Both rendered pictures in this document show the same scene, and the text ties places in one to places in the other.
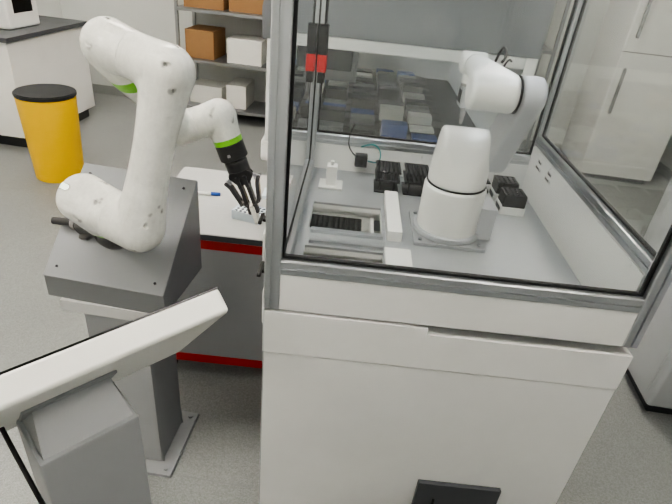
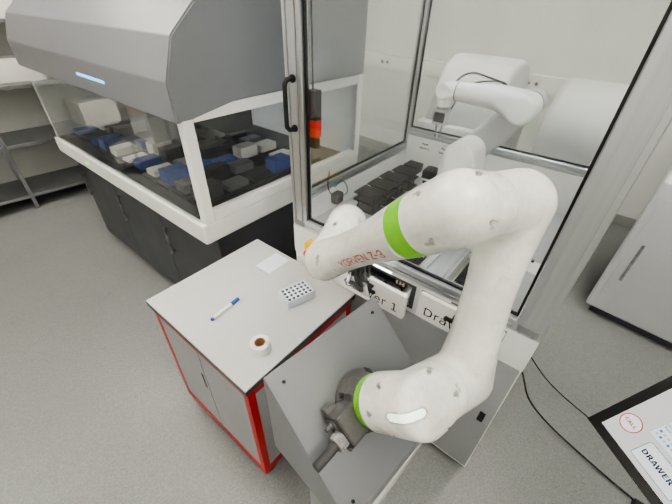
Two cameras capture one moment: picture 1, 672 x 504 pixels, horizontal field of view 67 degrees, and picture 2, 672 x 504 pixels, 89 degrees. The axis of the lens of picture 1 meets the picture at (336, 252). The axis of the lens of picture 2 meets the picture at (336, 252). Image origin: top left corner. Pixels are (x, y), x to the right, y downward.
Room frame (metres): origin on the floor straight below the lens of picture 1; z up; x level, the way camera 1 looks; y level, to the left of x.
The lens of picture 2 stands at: (1.10, 1.06, 1.75)
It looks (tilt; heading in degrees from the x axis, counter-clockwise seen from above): 37 degrees down; 308
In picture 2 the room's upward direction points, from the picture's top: 2 degrees clockwise
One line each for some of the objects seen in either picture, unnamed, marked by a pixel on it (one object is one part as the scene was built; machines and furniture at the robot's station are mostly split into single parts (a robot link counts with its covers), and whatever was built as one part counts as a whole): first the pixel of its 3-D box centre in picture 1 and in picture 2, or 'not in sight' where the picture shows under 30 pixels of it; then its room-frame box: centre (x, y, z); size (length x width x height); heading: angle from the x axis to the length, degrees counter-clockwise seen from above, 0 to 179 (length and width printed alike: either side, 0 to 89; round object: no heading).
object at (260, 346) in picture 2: not in sight; (260, 345); (1.76, 0.63, 0.78); 0.07 x 0.07 x 0.04
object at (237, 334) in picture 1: (230, 273); (262, 354); (1.98, 0.48, 0.38); 0.62 x 0.58 x 0.76; 0
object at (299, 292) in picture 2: (250, 213); (296, 293); (1.85, 0.36, 0.78); 0.12 x 0.08 x 0.04; 75
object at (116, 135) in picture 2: not in sight; (192, 112); (3.29, -0.16, 1.13); 1.78 x 1.14 x 0.45; 0
